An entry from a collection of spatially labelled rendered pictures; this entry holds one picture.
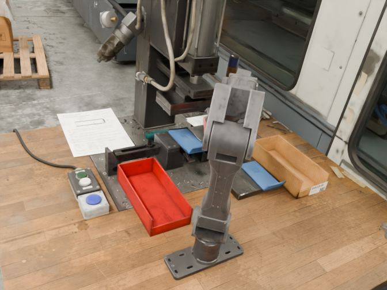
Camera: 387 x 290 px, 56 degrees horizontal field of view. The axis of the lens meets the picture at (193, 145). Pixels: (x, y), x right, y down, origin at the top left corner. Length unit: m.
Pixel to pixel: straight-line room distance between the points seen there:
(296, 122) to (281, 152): 0.32
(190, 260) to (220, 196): 0.22
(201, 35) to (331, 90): 0.69
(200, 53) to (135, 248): 0.55
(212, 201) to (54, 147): 0.68
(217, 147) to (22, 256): 0.54
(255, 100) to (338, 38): 0.90
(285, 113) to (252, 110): 1.07
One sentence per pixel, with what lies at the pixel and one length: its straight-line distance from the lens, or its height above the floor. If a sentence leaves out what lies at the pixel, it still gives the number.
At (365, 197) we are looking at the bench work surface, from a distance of 1.33.
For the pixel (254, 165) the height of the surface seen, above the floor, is 0.92.
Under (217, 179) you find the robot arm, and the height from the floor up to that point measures 1.18.
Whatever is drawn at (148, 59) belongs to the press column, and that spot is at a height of 1.18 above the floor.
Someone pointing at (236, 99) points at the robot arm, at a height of 1.33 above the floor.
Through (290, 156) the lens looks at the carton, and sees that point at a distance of 1.34.
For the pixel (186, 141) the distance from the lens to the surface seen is 1.16.
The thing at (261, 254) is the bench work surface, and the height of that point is 0.90.
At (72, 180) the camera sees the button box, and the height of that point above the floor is 0.93.
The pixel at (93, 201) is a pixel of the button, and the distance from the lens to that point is 1.01.
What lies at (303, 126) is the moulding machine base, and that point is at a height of 0.90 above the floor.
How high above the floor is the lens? 1.61
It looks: 33 degrees down
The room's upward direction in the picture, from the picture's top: 8 degrees clockwise
